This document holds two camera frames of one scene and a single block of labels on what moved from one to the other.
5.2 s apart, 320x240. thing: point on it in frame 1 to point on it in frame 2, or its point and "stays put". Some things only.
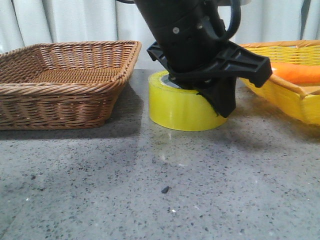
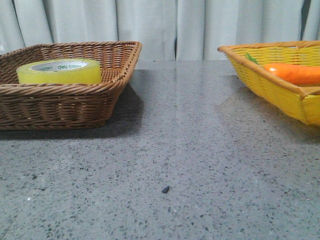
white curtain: x=26 y=23 stays put
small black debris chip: x=165 y=190 stays put
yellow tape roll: x=180 y=109 to x=60 y=71
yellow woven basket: x=302 y=99 stays put
